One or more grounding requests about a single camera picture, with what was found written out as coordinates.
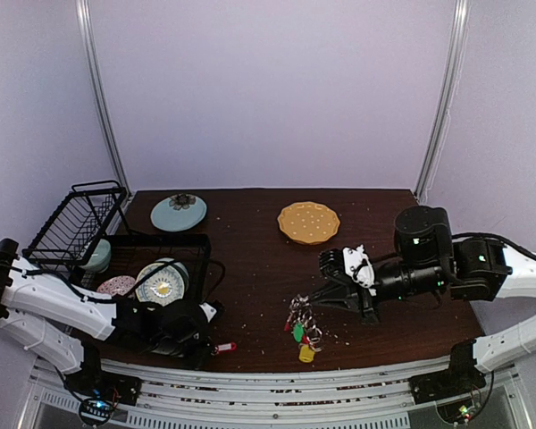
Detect keyring bundle with coloured tags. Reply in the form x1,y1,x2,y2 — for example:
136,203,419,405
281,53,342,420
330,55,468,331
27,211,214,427
284,295,322,364

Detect keys with red tag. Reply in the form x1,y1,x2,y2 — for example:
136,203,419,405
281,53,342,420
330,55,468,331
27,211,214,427
212,341,238,356

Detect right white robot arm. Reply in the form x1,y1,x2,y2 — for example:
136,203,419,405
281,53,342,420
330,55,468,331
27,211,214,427
308,206,536,403

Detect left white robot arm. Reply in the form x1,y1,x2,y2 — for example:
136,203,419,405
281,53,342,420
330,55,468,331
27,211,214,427
0,239,222,397

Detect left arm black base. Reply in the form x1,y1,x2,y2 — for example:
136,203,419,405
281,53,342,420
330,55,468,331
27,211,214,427
58,344,142,428

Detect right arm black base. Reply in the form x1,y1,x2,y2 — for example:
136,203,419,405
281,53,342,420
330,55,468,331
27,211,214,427
408,339,495,428

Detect yellow dotted plate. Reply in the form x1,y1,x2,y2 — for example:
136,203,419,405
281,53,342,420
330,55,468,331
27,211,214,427
277,201,340,245

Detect red patterned plate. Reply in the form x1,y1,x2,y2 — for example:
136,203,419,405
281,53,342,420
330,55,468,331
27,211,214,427
96,275,136,297

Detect light green bowl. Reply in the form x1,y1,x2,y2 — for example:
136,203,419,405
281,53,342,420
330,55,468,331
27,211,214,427
80,239,112,273

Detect light blue flower plate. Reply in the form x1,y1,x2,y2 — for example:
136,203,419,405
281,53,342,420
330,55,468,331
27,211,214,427
150,192,207,232

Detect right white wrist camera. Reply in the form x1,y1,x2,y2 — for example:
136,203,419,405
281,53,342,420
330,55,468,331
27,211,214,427
318,245,375,288

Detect aluminium slotted front rail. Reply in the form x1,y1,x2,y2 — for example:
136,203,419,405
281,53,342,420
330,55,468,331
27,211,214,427
26,352,531,429

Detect black wire dish rack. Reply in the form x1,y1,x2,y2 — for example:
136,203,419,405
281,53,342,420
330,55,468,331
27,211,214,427
22,180,211,301

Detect right aluminium frame post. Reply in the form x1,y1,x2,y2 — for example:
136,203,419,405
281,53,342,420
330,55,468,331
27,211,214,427
414,0,470,204

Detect aluminium frame post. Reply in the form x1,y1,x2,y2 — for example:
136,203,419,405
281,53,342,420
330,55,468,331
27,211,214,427
414,0,470,204
75,0,131,195

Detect left aluminium frame post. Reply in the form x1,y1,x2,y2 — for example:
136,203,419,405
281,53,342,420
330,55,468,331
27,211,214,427
75,0,131,195

